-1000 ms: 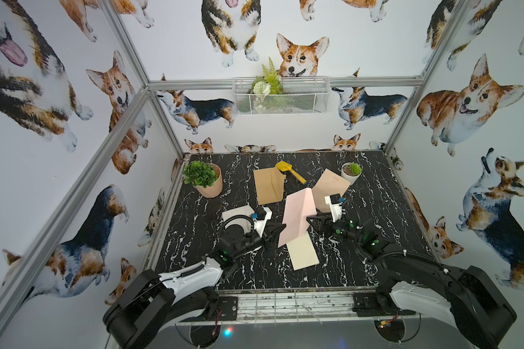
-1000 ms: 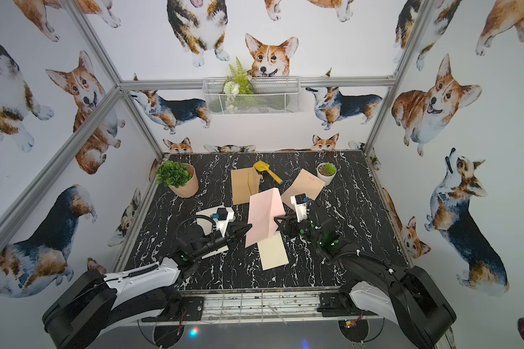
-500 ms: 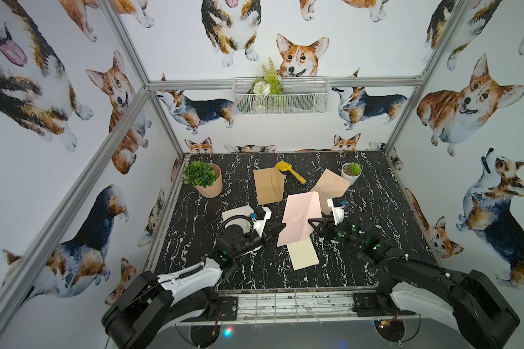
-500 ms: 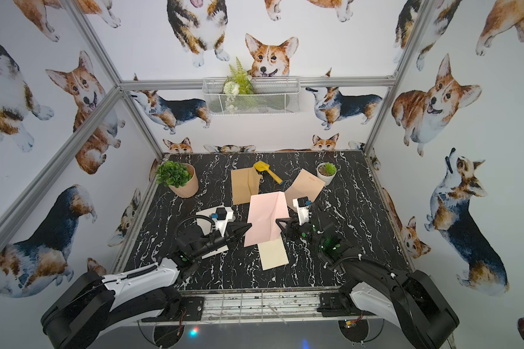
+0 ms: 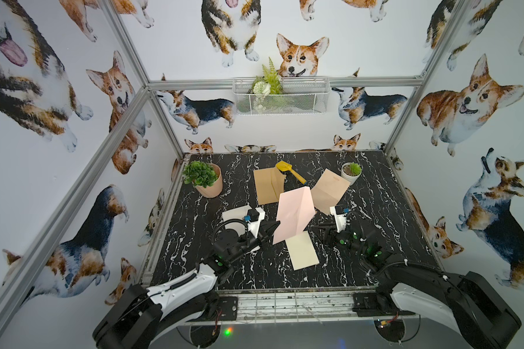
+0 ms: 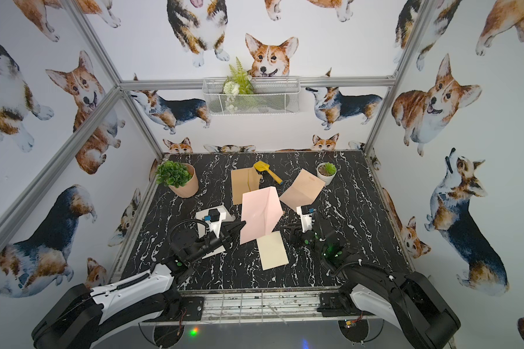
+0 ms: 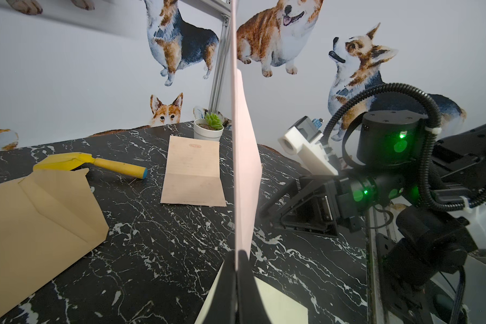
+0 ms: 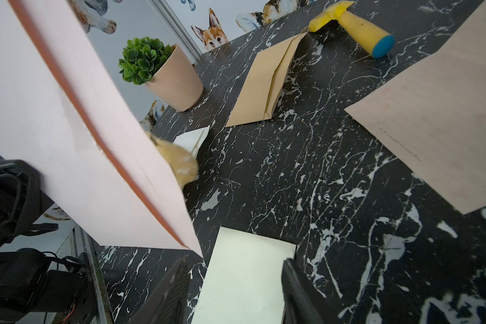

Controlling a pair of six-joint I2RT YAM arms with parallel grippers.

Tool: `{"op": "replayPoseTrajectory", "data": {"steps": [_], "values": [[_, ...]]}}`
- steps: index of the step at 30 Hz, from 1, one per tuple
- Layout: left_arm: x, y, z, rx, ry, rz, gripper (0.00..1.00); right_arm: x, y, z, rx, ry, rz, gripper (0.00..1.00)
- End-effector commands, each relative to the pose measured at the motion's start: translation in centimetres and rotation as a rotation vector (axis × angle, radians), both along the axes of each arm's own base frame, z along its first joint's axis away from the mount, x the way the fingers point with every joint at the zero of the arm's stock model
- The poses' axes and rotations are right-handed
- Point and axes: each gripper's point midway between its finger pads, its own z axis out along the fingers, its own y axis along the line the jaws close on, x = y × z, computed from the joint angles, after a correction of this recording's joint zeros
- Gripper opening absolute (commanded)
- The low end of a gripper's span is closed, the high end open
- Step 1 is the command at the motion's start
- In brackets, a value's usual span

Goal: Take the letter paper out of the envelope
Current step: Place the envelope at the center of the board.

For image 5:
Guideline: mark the fern and white flower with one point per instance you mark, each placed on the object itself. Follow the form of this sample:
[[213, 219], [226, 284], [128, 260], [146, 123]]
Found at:
[[266, 91]]

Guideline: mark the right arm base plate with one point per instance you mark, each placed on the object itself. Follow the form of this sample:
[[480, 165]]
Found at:
[[371, 304]]

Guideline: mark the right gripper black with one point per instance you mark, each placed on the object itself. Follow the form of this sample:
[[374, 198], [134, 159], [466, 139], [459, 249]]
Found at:
[[330, 233]]

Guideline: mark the pink envelope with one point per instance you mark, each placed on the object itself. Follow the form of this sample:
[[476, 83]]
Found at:
[[295, 211]]

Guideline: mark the green plant in terracotta pot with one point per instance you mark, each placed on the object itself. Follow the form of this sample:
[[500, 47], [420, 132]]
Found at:
[[205, 177]]

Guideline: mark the small plant in white pot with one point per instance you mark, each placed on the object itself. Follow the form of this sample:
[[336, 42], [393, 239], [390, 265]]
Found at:
[[351, 172]]

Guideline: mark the cream letter paper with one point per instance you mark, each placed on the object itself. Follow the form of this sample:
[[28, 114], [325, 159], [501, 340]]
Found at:
[[302, 252], [328, 191]]

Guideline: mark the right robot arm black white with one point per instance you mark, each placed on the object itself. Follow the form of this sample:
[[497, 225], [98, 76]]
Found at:
[[467, 304]]

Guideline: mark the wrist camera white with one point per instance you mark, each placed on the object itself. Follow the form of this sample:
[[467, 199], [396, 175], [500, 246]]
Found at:
[[253, 219], [340, 214]]

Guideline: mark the brown kraft envelope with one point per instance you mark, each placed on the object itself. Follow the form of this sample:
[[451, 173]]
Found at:
[[269, 184]]

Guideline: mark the yellow toy shovel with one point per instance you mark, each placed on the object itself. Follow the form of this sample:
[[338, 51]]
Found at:
[[288, 168]]

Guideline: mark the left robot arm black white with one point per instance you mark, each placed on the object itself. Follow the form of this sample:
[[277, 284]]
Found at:
[[143, 315]]

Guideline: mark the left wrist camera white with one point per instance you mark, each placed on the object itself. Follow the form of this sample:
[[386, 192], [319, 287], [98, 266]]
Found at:
[[253, 219]]

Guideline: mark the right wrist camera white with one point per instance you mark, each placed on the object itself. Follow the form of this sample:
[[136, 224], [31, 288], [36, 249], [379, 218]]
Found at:
[[340, 214]]

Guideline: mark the white cream envelope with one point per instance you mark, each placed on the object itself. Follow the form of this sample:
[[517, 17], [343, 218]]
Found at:
[[233, 219]]

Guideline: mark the white wire wall basket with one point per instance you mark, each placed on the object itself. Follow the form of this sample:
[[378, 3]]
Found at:
[[300, 96]]

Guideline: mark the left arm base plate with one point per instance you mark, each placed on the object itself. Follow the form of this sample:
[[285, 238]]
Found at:
[[218, 308]]

